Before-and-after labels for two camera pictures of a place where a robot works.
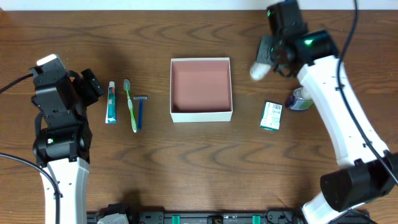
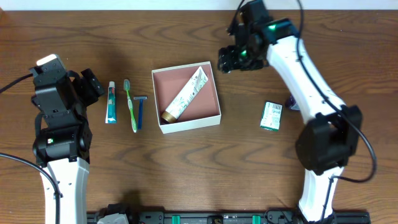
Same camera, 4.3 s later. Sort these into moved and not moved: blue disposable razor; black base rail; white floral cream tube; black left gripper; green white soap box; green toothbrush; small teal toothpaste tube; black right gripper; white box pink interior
Moved: white box pink interior; black right gripper; white floral cream tube
Not moved: blue disposable razor; small teal toothpaste tube; green white soap box; green toothbrush; black base rail; black left gripper
